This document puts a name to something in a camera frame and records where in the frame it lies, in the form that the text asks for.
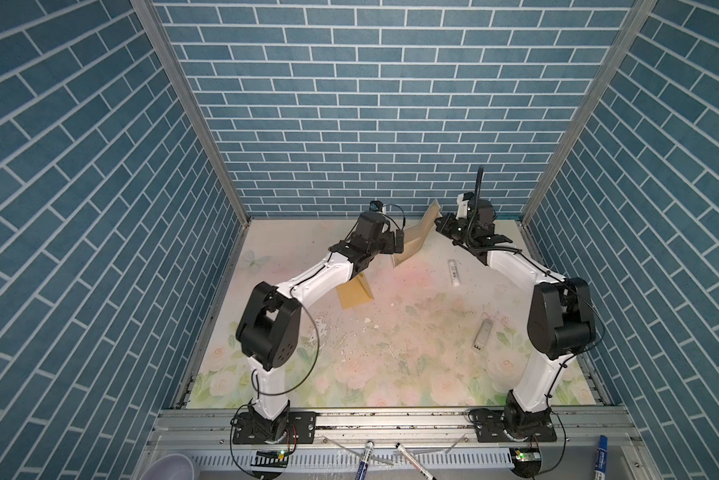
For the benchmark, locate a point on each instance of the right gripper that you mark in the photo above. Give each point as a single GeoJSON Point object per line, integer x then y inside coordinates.
{"type": "Point", "coordinates": [443, 229]}

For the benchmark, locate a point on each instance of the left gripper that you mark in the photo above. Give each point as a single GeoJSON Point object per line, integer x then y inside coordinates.
{"type": "Point", "coordinates": [388, 247]}

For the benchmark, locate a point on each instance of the beige letter paper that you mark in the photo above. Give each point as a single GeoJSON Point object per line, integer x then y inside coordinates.
{"type": "Point", "coordinates": [415, 236]}

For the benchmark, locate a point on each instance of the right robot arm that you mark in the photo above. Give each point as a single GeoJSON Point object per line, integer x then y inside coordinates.
{"type": "Point", "coordinates": [560, 325]}

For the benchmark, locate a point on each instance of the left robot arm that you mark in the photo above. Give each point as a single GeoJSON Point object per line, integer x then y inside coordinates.
{"type": "Point", "coordinates": [268, 331]}

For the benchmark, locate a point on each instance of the yellow envelope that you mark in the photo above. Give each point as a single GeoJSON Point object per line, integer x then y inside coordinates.
{"type": "Point", "coordinates": [355, 292]}

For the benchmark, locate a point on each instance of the white glue stick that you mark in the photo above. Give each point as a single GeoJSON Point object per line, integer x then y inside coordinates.
{"type": "Point", "coordinates": [454, 273]}

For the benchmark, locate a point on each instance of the blue marker pen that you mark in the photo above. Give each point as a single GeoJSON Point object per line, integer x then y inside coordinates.
{"type": "Point", "coordinates": [363, 465]}

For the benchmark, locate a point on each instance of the black white marker pen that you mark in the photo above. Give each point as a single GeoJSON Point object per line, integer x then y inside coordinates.
{"type": "Point", "coordinates": [414, 462]}

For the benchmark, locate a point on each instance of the blue marker right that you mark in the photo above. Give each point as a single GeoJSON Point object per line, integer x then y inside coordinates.
{"type": "Point", "coordinates": [600, 469]}

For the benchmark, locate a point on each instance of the white bowl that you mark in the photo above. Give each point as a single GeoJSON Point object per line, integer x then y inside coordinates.
{"type": "Point", "coordinates": [174, 466]}

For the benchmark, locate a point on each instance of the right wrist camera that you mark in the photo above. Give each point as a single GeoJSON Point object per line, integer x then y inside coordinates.
{"type": "Point", "coordinates": [464, 201]}

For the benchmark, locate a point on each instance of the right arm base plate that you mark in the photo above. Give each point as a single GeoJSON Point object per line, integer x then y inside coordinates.
{"type": "Point", "coordinates": [494, 426]}

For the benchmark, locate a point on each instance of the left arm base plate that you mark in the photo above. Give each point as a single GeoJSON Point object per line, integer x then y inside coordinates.
{"type": "Point", "coordinates": [251, 428]}

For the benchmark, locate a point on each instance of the aluminium rail frame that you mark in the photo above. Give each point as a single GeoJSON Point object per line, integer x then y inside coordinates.
{"type": "Point", "coordinates": [441, 438]}

